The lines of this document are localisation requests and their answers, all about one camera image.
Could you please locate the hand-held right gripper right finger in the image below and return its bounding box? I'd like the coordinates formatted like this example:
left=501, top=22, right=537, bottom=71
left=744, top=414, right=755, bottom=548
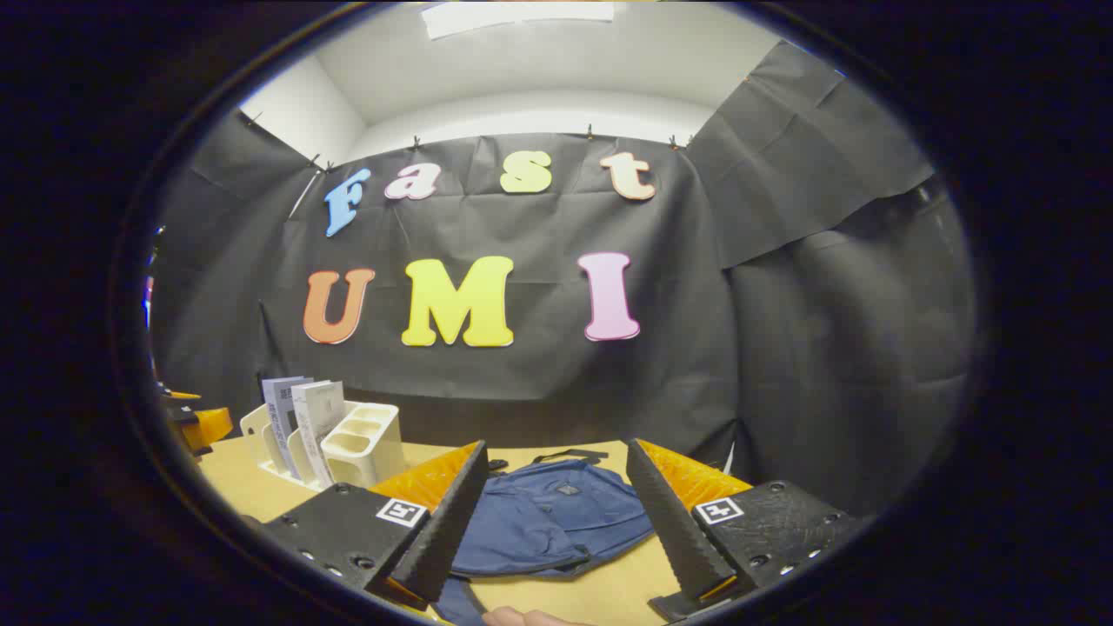
left=626, top=438, right=857, bottom=623

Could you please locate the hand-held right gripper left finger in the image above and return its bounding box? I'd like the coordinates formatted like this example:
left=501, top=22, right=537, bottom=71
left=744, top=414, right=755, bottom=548
left=258, top=440, right=490, bottom=609

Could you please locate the lavender cover book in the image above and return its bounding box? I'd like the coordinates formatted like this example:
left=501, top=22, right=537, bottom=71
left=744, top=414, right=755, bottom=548
left=263, top=376, right=314, bottom=479

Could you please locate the blue schoolbag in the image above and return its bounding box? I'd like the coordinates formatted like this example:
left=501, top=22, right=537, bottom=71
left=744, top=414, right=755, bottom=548
left=432, top=450, right=655, bottom=626

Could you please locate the white cover book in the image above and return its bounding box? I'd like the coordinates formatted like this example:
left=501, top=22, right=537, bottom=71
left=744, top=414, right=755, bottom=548
left=291, top=380, right=346, bottom=488

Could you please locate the white bookshelf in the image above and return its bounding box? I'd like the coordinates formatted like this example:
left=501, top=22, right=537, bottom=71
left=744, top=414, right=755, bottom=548
left=240, top=402, right=408, bottom=489

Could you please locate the black backdrop cloth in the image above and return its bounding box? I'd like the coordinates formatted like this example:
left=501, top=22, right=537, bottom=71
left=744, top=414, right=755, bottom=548
left=148, top=39, right=979, bottom=523

